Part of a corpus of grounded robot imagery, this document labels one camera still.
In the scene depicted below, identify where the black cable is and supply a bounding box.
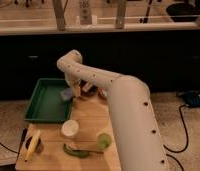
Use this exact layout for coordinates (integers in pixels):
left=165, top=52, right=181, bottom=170
left=163, top=103, right=194, bottom=171
left=0, top=135, right=19, bottom=155

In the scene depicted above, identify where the dark blue floor object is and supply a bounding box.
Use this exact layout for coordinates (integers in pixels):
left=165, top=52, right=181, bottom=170
left=178, top=91, right=200, bottom=108

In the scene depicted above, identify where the yellow banana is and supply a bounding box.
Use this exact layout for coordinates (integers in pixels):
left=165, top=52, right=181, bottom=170
left=25, top=130, right=41, bottom=161

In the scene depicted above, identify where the black cable right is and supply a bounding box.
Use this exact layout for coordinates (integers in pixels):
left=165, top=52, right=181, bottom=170
left=163, top=103, right=194, bottom=171

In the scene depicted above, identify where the blue sponge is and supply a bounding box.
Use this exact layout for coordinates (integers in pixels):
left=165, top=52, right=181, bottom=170
left=60, top=88, right=73, bottom=101

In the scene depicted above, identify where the white cup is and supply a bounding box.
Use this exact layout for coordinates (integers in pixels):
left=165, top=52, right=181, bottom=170
left=61, top=120, right=79, bottom=138

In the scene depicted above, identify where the green translucent cup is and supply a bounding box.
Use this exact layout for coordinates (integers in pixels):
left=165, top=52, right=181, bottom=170
left=97, top=133, right=112, bottom=150

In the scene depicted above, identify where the wooden block in bowl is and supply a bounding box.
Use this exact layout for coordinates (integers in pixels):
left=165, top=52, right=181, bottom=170
left=82, top=82, right=93, bottom=92

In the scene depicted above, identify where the terracotta bowl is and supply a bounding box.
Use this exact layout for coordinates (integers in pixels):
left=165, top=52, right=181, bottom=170
left=98, top=88, right=107, bottom=99

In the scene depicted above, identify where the green pepper toy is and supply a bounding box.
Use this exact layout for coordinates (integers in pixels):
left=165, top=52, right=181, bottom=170
left=63, top=144, right=89, bottom=158

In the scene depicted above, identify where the dark brown bowl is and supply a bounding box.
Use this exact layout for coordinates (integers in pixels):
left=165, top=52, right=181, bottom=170
left=80, top=81, right=98, bottom=97

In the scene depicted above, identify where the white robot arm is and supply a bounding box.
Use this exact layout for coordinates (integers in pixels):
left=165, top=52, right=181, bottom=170
left=57, top=50, right=169, bottom=171

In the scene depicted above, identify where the black round holder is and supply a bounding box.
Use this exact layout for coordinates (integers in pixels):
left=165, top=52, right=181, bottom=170
left=25, top=136, right=44, bottom=153

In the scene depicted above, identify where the green plastic tray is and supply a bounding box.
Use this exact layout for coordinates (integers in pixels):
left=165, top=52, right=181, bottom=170
left=25, top=78, right=73, bottom=123

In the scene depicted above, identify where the black cable left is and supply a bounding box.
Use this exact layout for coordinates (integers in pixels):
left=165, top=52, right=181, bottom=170
left=0, top=135, right=19, bottom=155

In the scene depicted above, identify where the black chair base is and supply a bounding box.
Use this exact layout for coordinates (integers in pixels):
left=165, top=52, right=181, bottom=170
left=166, top=3, right=200, bottom=22

